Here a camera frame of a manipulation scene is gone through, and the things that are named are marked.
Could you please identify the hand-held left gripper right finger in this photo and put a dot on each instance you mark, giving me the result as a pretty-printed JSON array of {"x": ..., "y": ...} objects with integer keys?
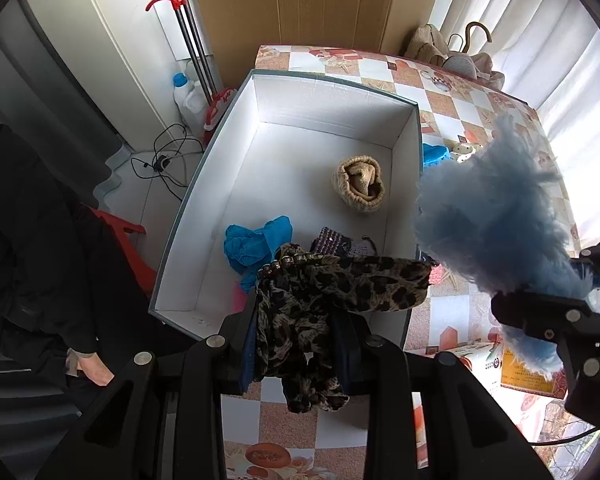
[{"x": 349, "y": 357}]

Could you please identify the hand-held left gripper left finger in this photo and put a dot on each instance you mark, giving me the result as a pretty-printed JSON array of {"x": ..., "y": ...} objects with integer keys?
[{"x": 247, "y": 355}]

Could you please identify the small pink sponge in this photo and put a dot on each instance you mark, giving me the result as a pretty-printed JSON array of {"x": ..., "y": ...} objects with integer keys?
[{"x": 239, "y": 297}]

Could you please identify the leopard print scarf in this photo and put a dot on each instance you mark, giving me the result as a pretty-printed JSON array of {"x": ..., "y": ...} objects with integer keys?
[{"x": 305, "y": 310}]

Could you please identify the large blue cloth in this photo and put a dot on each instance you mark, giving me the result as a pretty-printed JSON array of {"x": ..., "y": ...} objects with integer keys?
[{"x": 252, "y": 245}]

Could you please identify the purple crochet hat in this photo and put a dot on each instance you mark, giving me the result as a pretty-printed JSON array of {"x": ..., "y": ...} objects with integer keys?
[{"x": 337, "y": 242}]

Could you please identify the light blue feather boa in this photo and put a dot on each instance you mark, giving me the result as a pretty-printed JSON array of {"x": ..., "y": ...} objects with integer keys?
[{"x": 485, "y": 210}]

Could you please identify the white cardboard box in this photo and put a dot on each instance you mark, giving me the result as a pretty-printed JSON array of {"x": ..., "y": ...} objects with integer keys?
[{"x": 290, "y": 200}]

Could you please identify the beige knit hat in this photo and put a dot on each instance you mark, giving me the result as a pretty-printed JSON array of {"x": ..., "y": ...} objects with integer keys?
[{"x": 358, "y": 185}]

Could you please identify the person's left hand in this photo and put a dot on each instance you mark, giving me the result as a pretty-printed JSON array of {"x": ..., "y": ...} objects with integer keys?
[{"x": 95, "y": 371}]

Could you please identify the white box with orange print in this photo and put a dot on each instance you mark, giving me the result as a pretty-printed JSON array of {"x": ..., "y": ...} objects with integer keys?
[{"x": 472, "y": 360}]

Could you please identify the checkered printed tablecloth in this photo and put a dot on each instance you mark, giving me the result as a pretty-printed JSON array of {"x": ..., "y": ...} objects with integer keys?
[{"x": 460, "y": 310}]

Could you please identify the red plastic stool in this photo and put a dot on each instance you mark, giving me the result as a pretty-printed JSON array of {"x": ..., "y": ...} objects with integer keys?
[{"x": 130, "y": 255}]

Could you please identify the white spotted toy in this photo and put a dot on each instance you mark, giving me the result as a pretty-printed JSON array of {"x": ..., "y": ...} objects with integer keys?
[{"x": 467, "y": 150}]

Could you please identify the small blue cloth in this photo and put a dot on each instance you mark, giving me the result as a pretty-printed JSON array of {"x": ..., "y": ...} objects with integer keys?
[{"x": 434, "y": 156}]

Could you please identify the beige cloth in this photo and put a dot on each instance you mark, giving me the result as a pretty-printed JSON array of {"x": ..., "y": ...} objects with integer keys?
[{"x": 487, "y": 70}]

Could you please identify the white curtain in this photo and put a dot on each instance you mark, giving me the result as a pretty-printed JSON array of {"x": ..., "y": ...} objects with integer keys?
[{"x": 540, "y": 35}]

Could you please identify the grey knit cloth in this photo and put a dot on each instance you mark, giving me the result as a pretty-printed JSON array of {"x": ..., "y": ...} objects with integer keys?
[{"x": 460, "y": 66}]

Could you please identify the person in black jacket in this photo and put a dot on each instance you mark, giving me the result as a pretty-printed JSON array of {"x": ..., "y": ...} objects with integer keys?
[{"x": 30, "y": 235}]

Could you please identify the white plastic jug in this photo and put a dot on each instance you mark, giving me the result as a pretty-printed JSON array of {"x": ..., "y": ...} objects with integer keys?
[{"x": 200, "y": 102}]

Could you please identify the wooden hook hanger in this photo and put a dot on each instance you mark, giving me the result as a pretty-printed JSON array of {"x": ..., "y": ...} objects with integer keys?
[{"x": 477, "y": 27}]

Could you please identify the white bottle with blue cap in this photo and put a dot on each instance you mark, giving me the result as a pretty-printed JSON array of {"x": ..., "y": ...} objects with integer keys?
[{"x": 181, "y": 95}]

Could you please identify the beige fabric bag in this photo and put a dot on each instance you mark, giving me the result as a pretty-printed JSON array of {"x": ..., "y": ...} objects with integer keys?
[{"x": 427, "y": 42}]

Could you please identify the large brown cardboard sheet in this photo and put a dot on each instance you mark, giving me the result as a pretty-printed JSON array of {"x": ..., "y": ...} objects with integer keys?
[{"x": 290, "y": 5}]

